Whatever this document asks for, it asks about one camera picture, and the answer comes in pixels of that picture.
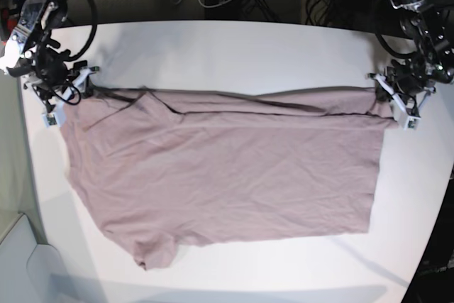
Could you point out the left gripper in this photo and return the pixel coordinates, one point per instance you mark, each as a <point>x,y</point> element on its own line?
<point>406,85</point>

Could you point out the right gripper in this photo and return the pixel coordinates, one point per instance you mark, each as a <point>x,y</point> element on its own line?
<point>57,81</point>

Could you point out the mauve t-shirt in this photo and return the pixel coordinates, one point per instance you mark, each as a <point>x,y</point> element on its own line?
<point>157,170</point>

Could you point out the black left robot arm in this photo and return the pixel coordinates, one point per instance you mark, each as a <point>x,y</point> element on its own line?
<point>432,60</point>

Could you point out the red and black clamp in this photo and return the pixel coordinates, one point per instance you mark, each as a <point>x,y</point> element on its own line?
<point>9,14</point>

